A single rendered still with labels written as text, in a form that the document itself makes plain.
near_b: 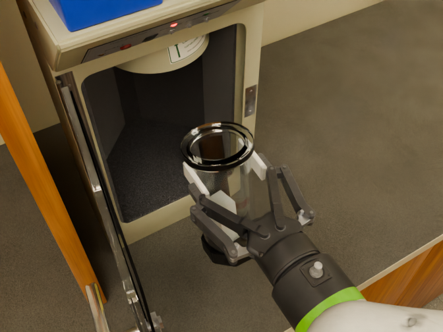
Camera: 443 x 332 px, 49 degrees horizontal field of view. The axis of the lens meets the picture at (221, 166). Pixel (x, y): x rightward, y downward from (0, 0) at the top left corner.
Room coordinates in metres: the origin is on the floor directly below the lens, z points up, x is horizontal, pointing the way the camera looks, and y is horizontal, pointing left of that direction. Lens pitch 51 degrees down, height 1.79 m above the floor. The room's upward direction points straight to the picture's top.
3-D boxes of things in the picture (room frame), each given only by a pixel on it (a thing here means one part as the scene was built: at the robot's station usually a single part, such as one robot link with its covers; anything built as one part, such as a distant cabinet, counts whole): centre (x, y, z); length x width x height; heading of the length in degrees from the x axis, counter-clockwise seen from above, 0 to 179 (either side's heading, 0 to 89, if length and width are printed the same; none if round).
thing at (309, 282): (0.26, -0.11, 1.22); 0.09 x 0.06 x 0.12; 119
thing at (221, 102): (0.66, 0.14, 1.19); 0.26 x 0.24 x 0.35; 121
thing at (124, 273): (0.32, 0.14, 1.19); 0.30 x 0.01 x 0.40; 23
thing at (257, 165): (0.48, -0.05, 1.22); 0.07 x 0.01 x 0.03; 29
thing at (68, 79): (0.47, 0.20, 1.19); 0.03 x 0.02 x 0.39; 121
